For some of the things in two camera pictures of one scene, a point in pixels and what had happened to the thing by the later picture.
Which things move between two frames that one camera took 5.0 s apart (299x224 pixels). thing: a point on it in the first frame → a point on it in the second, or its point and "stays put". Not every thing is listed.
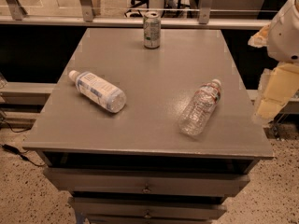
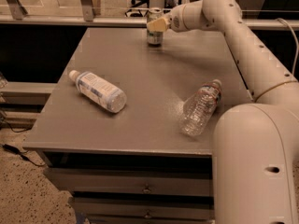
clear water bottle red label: [200, 107] stays put
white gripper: [285, 35] → [175, 21]
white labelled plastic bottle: [101, 91] stays put
